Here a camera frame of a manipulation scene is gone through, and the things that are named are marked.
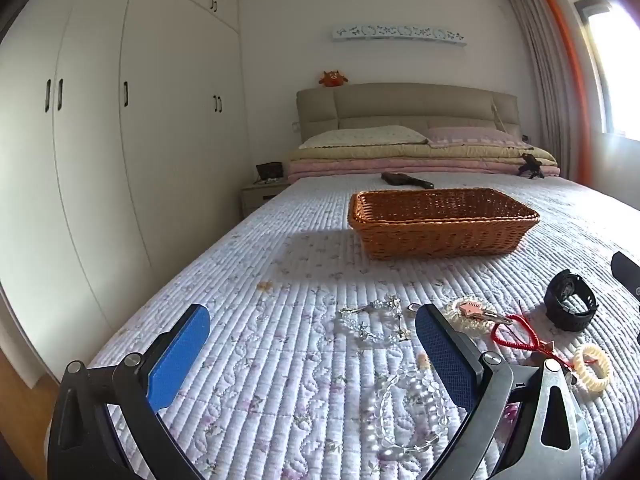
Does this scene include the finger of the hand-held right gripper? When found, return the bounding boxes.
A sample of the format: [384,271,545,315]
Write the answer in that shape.
[611,251,640,302]

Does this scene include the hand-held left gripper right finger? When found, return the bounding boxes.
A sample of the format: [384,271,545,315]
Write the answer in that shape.
[415,304,583,480]

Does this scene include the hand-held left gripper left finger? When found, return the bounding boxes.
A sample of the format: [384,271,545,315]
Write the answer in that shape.
[47,304,211,480]

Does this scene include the key with pink star cap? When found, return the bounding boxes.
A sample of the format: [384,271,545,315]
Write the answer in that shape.
[459,301,514,324]

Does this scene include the crystal charm bracelet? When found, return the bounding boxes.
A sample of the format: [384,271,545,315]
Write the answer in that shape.
[332,297,416,346]

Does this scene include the large clear bead bracelet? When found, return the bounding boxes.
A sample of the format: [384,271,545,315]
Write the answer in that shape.
[372,367,453,461]

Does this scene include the cream spiral hair tie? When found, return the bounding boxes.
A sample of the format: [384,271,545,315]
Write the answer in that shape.
[573,344,614,392]

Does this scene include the brown wicker basket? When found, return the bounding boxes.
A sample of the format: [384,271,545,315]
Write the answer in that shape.
[348,187,541,261]

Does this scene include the white lace scrunchie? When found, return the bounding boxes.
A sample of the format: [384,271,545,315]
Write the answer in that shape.
[442,296,497,334]

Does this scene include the black wristwatch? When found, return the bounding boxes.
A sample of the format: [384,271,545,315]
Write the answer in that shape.
[544,269,599,332]

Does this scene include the black phone tripod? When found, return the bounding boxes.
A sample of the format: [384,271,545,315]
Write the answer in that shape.
[517,152,545,179]

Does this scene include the grey nightstand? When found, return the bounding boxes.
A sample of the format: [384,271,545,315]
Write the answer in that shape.
[241,180,291,220]

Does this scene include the dark wooden brush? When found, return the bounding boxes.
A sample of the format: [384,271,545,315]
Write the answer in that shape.
[381,172,435,190]

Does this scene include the folded pink quilt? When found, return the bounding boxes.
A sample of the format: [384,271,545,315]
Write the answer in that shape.
[286,157,561,183]

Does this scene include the orange curtain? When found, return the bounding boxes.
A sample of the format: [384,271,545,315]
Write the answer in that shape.
[530,0,596,186]

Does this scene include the window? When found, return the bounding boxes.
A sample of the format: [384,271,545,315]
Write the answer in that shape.
[580,0,640,138]

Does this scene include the grey curtain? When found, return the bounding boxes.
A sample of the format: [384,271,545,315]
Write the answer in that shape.
[502,0,583,183]

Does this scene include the pink pillow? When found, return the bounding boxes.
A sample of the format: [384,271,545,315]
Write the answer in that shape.
[426,126,523,148]

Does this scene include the dark brown bag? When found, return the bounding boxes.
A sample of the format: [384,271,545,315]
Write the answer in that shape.
[256,161,285,184]

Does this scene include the white wardrobe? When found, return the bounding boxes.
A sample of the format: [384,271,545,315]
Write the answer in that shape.
[0,0,251,386]

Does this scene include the cream floral pillow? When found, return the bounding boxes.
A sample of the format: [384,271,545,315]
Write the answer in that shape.
[299,126,430,150]

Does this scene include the beige padded headboard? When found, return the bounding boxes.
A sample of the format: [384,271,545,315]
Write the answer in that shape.
[296,82,519,150]

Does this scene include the red cord lanyard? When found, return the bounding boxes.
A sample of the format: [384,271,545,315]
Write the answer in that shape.
[490,300,572,376]

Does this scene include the white pearl bracelet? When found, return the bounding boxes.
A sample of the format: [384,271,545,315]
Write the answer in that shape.
[362,375,451,461]

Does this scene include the white carved wall shelf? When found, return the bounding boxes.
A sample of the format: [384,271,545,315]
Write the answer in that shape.
[331,23,468,47]

